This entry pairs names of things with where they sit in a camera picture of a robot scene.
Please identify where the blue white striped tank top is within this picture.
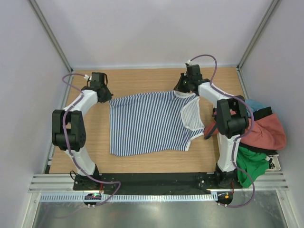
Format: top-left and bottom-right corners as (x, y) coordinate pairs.
(110, 91), (205, 157)

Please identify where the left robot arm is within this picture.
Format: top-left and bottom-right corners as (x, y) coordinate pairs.
(51, 72), (113, 190)

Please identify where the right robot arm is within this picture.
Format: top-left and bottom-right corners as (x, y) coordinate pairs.
(174, 63), (249, 188)

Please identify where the teal tank top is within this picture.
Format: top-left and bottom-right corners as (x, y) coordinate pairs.
(245, 99), (265, 112)

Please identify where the black tank top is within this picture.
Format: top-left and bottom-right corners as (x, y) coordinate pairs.
(253, 107), (273, 121)

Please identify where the red tank top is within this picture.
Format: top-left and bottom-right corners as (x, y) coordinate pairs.
(203, 113), (287, 151)

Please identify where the green tank top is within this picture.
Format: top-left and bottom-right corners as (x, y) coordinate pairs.
(237, 146), (269, 181)

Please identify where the white plastic tray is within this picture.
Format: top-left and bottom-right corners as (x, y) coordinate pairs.
(265, 155), (281, 171)

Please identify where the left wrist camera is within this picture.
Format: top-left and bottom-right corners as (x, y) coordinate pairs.
(84, 75), (92, 81)

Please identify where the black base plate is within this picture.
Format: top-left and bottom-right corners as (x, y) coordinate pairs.
(70, 171), (242, 195)

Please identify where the slotted cable duct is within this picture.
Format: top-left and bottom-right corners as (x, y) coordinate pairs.
(39, 192), (218, 203)

